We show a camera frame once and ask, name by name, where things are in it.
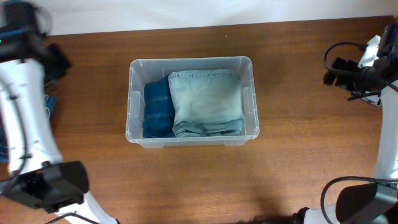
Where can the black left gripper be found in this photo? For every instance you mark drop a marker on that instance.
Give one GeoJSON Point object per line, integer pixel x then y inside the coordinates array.
{"type": "Point", "coordinates": [63, 60]}

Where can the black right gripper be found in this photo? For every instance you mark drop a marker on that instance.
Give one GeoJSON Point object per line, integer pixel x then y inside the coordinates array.
{"type": "Point", "coordinates": [341, 65]}

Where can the dark blue jeans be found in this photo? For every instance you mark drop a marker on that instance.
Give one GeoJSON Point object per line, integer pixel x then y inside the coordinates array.
{"type": "Point", "coordinates": [50, 102]}

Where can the teal blue garment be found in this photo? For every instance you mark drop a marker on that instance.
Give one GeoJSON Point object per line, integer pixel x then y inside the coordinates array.
{"type": "Point", "coordinates": [159, 111]}

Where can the light blue jeans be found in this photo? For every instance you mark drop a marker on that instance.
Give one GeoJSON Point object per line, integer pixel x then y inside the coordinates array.
{"type": "Point", "coordinates": [206, 103]}

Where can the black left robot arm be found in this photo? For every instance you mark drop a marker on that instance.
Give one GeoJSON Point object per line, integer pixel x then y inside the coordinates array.
{"type": "Point", "coordinates": [40, 178]}

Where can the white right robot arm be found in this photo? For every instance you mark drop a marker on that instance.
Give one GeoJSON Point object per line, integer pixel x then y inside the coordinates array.
{"type": "Point", "coordinates": [354, 199]}

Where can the clear plastic storage bin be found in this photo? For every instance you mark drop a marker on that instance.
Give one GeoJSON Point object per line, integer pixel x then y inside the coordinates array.
{"type": "Point", "coordinates": [143, 71]}

